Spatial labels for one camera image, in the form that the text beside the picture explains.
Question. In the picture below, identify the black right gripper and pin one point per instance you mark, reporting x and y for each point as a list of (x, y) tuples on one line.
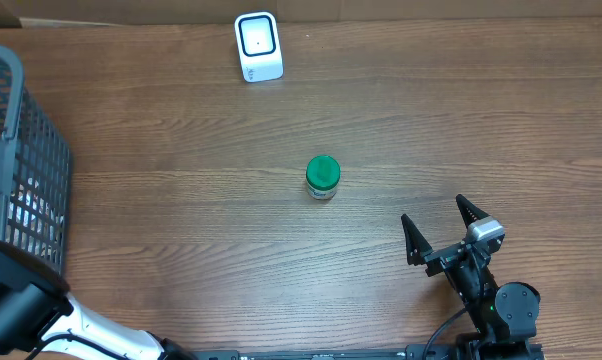
[(442, 259)]

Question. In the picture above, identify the green lid jar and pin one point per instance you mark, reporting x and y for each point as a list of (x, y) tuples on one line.
[(323, 174)]

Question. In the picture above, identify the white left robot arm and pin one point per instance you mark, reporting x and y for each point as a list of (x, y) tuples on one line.
[(39, 314)]

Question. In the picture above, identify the white barcode scanner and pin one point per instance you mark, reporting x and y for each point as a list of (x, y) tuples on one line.
[(258, 47)]

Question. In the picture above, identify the dark grey plastic basket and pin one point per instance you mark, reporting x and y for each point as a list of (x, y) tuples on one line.
[(35, 171)]

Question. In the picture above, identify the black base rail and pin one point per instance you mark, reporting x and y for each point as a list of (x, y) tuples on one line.
[(331, 354)]

